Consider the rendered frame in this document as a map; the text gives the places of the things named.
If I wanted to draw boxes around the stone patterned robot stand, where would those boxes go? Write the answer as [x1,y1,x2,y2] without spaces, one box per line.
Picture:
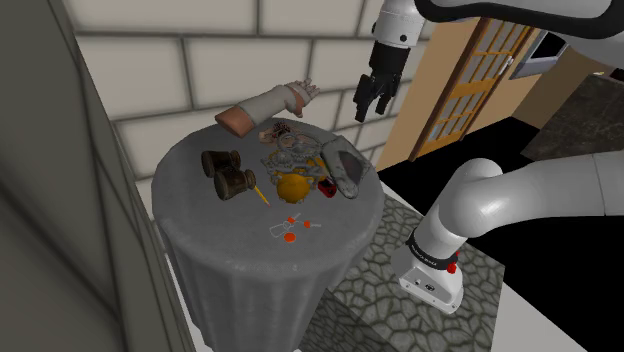
[298,192,506,352]

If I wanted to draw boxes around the grey stone-like shoe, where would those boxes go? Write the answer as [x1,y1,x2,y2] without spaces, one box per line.
[321,134,375,200]

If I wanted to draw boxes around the beige and dark red figure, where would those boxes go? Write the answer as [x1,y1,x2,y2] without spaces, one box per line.
[257,120,295,144]

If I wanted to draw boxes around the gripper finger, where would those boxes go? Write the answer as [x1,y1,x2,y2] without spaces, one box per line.
[352,72,377,124]
[373,93,398,116]

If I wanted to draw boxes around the silver ornate metal piece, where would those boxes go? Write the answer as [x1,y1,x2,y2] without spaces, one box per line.
[260,130,334,185]

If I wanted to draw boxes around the grey framed window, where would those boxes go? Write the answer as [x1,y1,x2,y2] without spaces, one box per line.
[508,29,570,81]

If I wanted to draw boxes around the orange and white small pieces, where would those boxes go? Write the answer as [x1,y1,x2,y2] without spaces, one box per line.
[268,212,323,244]

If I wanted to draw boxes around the bandaged model forearm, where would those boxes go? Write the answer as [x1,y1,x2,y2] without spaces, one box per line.
[214,78,322,140]

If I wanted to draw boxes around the round table with grey cloth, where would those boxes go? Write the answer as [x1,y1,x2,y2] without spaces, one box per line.
[150,118,387,352]

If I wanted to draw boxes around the yellow pencil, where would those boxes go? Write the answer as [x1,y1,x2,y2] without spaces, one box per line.
[252,186,272,208]

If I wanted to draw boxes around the wooden door with glass panes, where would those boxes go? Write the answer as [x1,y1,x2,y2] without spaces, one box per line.
[407,17,543,163]

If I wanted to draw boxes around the yellow round pot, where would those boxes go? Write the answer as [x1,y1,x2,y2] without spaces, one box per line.
[276,172,314,205]

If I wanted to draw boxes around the brown binoculars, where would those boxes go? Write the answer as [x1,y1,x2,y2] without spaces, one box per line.
[200,148,258,202]

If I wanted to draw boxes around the dark stone counter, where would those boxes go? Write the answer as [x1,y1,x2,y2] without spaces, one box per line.
[520,72,624,163]

